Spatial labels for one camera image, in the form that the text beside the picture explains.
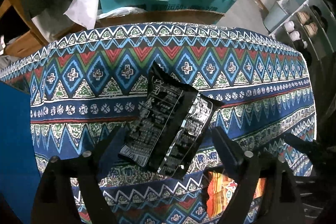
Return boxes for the small orange snack packet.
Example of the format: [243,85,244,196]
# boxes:
[206,172,266,223]

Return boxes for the black snack packet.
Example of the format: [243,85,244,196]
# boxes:
[118,63,224,179]

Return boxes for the blue cardboard box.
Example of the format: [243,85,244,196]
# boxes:
[1,82,41,223]

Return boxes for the patterned blue tablecloth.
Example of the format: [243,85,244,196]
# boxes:
[1,23,316,223]

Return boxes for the shelf with round items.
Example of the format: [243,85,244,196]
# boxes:
[269,0,335,60]

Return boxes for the wooden cabinet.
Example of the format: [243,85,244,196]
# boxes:
[1,0,84,57]

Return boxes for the teal cardboard box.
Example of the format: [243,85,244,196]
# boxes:
[99,0,236,13]

